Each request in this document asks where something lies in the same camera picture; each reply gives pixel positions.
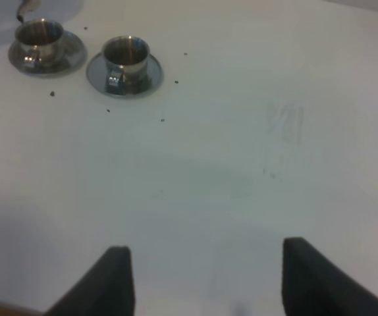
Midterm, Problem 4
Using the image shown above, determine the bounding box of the right stainless steel teacup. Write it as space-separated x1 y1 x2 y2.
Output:
101 36 150 96

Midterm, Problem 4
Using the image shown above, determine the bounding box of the left stainless steel teacup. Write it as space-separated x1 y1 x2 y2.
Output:
15 18 65 68

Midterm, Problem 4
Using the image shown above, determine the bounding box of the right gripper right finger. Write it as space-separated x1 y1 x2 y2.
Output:
281 237 378 315

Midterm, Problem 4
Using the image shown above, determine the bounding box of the left stainless steel saucer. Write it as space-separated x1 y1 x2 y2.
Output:
8 31 87 78

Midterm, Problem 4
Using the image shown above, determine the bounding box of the right stainless steel saucer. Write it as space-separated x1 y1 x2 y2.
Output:
86 53 163 99

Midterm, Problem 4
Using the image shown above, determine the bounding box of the stainless steel saucer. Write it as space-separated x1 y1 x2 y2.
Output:
86 53 163 99
8 31 87 78

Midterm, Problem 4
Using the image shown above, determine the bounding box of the stainless steel teacup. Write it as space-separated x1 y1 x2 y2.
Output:
101 36 150 96
15 18 65 68

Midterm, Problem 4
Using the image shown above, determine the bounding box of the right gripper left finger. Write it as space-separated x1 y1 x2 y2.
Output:
45 246 136 316

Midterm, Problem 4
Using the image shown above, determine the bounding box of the stainless steel teapot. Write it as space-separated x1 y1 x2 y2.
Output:
16 0 41 23

